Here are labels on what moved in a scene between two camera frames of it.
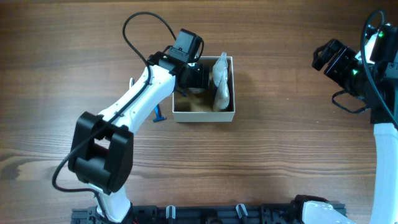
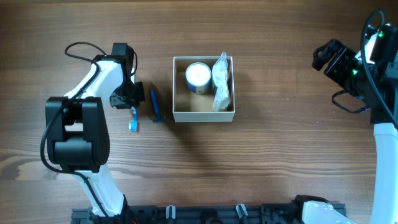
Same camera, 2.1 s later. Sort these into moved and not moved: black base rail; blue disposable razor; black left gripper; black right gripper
Moved: black left gripper
Not moved: black base rail; black right gripper; blue disposable razor
